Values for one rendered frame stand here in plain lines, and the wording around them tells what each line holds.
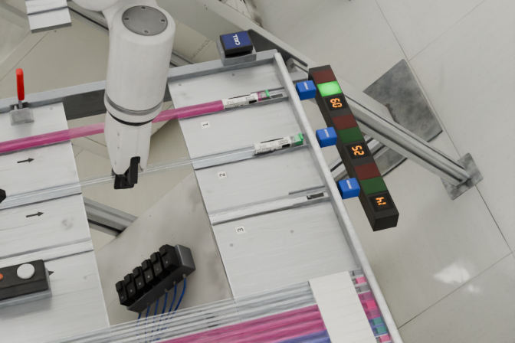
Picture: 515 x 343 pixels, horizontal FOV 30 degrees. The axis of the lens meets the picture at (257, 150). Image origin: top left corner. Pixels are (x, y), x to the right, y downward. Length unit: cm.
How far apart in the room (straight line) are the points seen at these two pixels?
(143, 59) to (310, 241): 39
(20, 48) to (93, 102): 96
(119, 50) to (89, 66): 140
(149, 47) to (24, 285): 38
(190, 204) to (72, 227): 43
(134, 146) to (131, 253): 59
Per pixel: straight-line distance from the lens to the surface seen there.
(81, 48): 264
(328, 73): 170
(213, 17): 196
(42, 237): 148
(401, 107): 242
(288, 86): 163
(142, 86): 132
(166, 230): 190
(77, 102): 166
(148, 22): 129
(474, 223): 221
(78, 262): 145
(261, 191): 151
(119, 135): 139
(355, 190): 151
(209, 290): 177
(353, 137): 160
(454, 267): 221
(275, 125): 160
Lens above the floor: 185
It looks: 43 degrees down
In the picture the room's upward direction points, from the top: 63 degrees counter-clockwise
